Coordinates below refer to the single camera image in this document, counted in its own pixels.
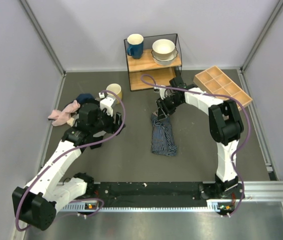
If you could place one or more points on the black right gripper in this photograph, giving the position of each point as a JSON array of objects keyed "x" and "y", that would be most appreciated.
[{"x": 163, "y": 103}]

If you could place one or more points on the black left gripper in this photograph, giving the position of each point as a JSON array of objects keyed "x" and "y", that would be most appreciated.
[{"x": 113, "y": 127}]

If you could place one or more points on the navy striped boxer underwear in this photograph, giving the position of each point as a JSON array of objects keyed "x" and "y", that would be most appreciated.
[{"x": 162, "y": 141}]

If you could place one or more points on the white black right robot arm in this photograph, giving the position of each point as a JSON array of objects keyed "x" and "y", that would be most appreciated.
[{"x": 225, "y": 128}]

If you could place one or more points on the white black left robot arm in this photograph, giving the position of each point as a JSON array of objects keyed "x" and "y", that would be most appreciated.
[{"x": 38, "y": 203}]

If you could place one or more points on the black garment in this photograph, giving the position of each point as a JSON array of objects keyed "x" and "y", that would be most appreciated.
[{"x": 89, "y": 101}]

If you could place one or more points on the dark blue garment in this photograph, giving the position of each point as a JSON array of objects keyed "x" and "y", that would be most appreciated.
[{"x": 84, "y": 98}]

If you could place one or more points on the yellow ceramic mug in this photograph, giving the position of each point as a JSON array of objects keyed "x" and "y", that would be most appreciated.
[{"x": 116, "y": 89}]

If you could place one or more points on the white scalloped bowl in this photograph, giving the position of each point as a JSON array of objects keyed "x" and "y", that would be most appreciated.
[{"x": 164, "y": 61}]

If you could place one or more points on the wooden compartment tray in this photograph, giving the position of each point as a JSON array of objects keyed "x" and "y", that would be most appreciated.
[{"x": 214, "y": 81}]

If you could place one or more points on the cream ceramic bowl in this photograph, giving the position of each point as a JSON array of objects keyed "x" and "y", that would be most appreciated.
[{"x": 163, "y": 48}]

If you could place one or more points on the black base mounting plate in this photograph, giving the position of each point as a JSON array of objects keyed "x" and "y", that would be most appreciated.
[{"x": 157, "y": 194}]

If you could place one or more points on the blue ceramic mug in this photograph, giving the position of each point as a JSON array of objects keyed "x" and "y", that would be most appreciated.
[{"x": 135, "y": 45}]

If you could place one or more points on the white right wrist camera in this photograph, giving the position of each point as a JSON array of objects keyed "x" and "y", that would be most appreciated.
[{"x": 162, "y": 91}]

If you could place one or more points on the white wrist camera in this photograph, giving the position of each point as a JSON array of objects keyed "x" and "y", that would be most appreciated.
[
  {"x": 107, "y": 101},
  {"x": 162, "y": 91}
]

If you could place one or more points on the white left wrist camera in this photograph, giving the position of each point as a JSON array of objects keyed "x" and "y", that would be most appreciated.
[{"x": 107, "y": 101}]

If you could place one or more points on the black wire wooden shelf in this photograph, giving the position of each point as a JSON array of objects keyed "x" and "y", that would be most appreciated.
[{"x": 162, "y": 73}]

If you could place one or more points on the grey slotted cable duct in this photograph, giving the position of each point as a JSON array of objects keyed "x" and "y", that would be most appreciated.
[{"x": 87, "y": 208}]

